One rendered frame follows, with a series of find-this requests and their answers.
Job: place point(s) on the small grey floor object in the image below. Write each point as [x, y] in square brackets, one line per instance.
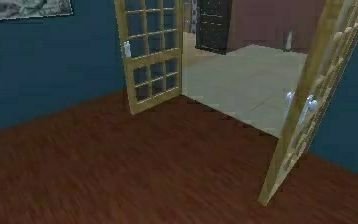
[289, 40]

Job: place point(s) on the grey framed wall picture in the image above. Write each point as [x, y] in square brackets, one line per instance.
[30, 7]

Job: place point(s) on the light wooden glazed door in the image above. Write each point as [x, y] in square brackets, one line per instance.
[315, 96]
[152, 55]

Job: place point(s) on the black chest of drawers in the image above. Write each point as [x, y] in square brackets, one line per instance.
[213, 25]

